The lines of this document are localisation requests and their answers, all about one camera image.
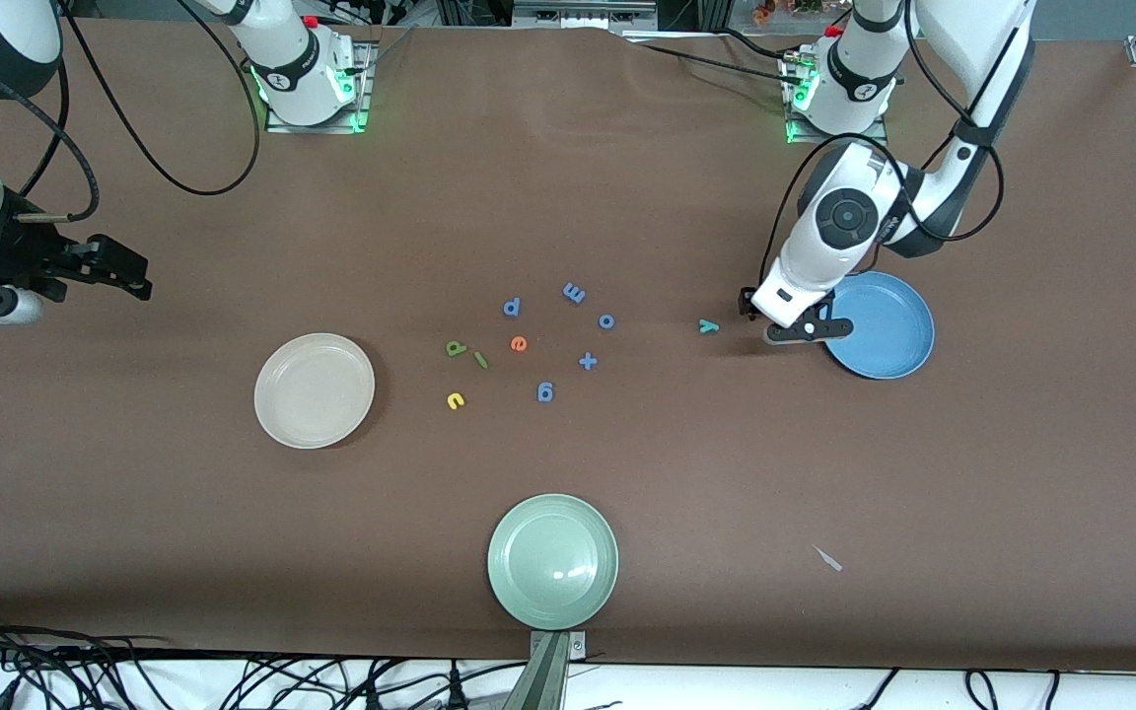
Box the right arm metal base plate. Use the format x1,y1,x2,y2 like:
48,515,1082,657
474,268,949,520
264,39,374,135

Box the brown table cover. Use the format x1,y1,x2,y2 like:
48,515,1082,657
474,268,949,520
0,15,1136,672

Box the grey metal frame piece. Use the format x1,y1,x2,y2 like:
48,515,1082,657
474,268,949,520
514,0,658,29

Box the beige brown plate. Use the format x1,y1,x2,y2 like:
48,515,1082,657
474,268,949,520
253,332,376,451

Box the grey metal camera bracket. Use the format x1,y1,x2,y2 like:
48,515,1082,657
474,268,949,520
501,631,589,710

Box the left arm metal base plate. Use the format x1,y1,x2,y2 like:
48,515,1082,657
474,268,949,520
780,49,890,147

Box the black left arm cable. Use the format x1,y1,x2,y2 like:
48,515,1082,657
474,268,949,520
758,0,1008,292

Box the pale green plate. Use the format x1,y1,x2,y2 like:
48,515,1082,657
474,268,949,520
487,493,620,631

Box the black cable on table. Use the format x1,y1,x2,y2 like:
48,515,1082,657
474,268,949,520
617,33,806,90

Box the blue plate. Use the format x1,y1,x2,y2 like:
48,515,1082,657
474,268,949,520
821,271,936,381

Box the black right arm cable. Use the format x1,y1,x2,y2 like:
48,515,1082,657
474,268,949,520
16,0,263,223

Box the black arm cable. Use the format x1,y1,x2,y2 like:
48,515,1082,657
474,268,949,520
16,0,263,223
758,0,1008,292

